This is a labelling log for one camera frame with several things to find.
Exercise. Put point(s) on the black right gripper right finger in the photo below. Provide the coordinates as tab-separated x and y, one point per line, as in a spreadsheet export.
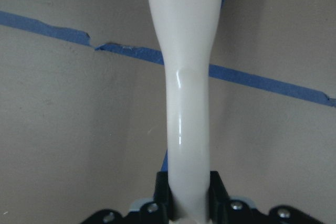
218	199

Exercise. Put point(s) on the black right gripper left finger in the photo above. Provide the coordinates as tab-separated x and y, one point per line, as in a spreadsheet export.
163	197

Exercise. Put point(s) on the beige hand brush black bristles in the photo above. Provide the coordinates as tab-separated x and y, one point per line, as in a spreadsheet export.
186	31

